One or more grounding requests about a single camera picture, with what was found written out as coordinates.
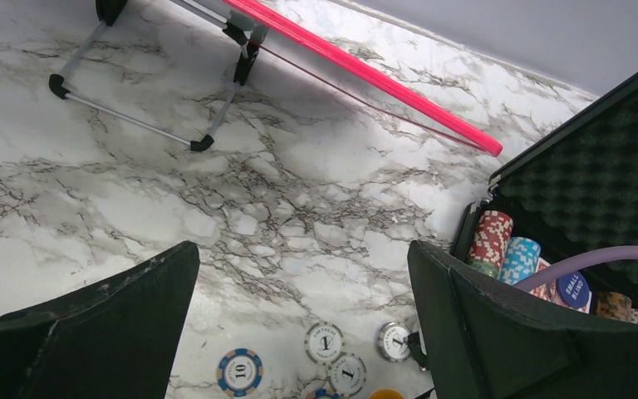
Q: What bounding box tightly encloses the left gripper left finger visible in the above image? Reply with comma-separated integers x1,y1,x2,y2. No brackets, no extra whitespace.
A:
0,241,200,398

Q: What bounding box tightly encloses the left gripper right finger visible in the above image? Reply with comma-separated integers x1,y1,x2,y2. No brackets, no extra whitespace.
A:
407,241,638,398

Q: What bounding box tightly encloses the white one poker chip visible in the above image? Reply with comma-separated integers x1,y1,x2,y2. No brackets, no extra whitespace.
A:
328,353,366,398
303,321,345,366
376,322,410,362

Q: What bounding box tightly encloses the blue ten poker chip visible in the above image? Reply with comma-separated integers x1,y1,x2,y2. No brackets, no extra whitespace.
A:
216,347,264,398

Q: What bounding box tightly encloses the orange big blind button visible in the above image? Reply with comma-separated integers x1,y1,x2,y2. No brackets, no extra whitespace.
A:
369,388,405,399

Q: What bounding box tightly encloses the red playing card deck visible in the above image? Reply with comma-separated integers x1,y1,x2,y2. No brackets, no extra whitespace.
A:
530,278,574,310

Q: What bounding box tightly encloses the light blue chip stack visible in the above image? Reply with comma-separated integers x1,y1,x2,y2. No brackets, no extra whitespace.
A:
499,236,542,285

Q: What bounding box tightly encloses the blue small blind button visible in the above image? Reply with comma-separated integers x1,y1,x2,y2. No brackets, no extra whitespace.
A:
555,272,591,313

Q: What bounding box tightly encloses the red white chip stack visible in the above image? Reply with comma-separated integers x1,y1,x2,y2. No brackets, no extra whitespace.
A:
465,210,513,279

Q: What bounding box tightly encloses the orange black chip stack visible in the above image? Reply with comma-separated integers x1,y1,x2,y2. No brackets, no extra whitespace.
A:
595,291,632,323

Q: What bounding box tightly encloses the black poker chip case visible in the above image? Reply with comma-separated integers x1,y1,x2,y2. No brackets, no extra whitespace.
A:
452,72,638,312

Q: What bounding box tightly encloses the pink acrylic sheet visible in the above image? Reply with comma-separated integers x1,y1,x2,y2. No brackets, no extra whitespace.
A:
226,0,503,157

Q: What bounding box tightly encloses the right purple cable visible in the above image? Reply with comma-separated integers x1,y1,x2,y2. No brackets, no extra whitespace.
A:
513,245,638,294

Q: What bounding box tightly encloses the metal wire stand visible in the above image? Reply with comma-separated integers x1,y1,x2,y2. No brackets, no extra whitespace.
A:
0,0,269,153

